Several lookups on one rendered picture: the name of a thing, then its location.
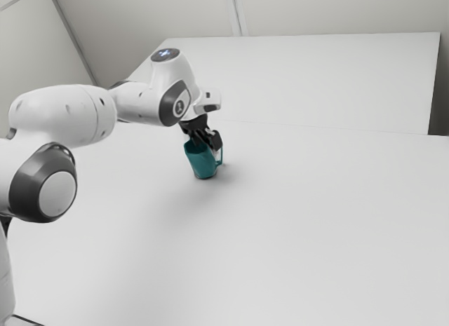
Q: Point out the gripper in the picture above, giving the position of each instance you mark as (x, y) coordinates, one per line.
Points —
(195, 127)

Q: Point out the teal faceted mug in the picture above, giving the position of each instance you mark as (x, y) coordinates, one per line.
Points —
(202, 163)

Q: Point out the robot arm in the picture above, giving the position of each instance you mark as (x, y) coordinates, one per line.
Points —
(70, 112)

